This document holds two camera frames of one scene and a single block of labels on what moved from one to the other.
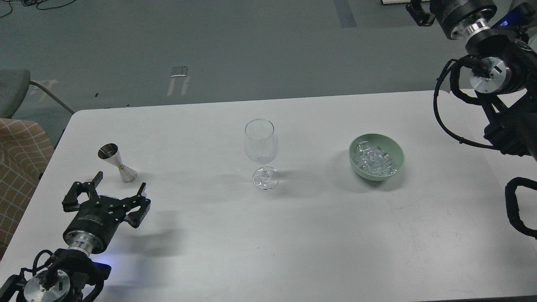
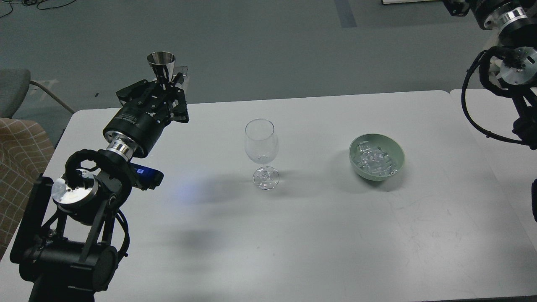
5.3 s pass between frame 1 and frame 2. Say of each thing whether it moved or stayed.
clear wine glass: stayed
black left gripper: moved
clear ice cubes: stayed
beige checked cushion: stayed
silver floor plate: stayed
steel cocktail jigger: moved
